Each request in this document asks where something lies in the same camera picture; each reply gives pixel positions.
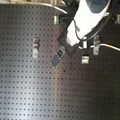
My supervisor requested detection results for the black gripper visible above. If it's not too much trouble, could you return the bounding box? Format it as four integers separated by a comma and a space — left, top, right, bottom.
51, 29, 79, 67

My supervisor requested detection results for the white cable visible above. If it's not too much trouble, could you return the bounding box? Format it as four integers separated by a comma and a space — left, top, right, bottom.
89, 42, 120, 53

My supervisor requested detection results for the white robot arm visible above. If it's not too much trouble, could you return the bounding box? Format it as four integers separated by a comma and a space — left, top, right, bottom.
54, 0, 111, 51

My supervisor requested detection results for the small clip with green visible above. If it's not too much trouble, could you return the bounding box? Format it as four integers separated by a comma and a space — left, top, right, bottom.
54, 16, 59, 25

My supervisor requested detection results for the metal cable clip centre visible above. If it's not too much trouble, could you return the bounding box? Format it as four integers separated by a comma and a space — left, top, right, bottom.
81, 41, 90, 64

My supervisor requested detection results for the metal cable clip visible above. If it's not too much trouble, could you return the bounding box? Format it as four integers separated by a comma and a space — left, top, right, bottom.
93, 36, 100, 56
32, 37, 40, 58
81, 41, 90, 64

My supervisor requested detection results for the metal cable clip left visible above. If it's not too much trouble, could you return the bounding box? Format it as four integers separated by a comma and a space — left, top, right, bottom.
32, 37, 40, 58

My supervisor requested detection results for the metal cable clip right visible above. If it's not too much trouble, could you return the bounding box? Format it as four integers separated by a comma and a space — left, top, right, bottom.
93, 36, 100, 56

